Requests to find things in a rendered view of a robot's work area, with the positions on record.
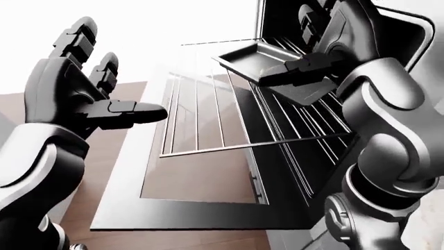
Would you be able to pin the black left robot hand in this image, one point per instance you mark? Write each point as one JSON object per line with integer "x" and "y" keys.
{"x": 59, "y": 86}

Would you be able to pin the glass oven door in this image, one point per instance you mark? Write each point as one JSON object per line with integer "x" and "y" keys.
{"x": 208, "y": 213}

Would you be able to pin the dark metal baking tray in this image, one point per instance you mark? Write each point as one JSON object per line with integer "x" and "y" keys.
{"x": 249, "y": 56}

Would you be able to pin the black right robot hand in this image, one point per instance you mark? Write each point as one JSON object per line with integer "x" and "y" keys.
{"x": 354, "y": 31}

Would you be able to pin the black oven body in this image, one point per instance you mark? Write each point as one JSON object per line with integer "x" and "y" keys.
{"x": 412, "y": 34}

